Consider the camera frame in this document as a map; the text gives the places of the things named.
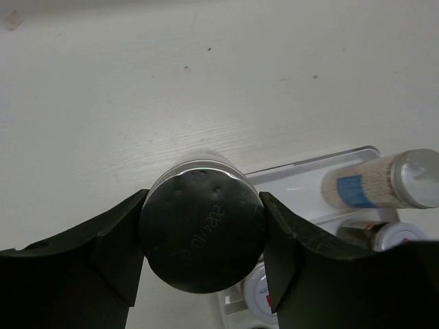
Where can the white divided organizer tray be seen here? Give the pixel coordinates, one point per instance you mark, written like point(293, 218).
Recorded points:
point(297, 186)

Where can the tall silver-capped shaker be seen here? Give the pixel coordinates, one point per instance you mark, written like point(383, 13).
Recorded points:
point(405, 180)
point(203, 226)

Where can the short white-lid jar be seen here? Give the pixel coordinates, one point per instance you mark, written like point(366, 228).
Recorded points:
point(378, 236)
point(255, 292)

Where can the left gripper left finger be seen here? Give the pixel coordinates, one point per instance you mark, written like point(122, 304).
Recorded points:
point(85, 277)

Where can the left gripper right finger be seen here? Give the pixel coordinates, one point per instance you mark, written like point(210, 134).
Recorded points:
point(317, 280)

